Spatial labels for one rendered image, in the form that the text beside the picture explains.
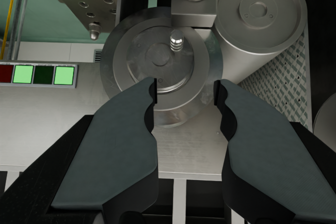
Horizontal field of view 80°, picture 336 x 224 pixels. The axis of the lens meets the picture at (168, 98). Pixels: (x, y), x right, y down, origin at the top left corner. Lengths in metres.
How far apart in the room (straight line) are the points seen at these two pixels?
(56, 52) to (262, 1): 3.41
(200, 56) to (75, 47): 3.28
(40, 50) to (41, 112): 3.08
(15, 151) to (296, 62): 0.68
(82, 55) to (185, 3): 3.18
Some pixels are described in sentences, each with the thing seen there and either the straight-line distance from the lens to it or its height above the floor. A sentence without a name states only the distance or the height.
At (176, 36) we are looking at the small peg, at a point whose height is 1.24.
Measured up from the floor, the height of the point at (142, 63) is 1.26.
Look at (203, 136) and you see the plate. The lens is 0.57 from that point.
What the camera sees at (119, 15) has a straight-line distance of 0.29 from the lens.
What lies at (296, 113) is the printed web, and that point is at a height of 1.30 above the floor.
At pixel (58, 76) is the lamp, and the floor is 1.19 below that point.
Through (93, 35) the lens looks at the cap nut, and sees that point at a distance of 0.65.
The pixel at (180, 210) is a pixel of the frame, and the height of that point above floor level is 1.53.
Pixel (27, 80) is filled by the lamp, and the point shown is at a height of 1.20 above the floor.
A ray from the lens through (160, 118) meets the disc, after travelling 0.23.
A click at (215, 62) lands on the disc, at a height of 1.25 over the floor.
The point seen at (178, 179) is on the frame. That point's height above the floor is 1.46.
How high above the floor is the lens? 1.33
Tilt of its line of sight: 9 degrees down
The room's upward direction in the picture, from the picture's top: 178 degrees counter-clockwise
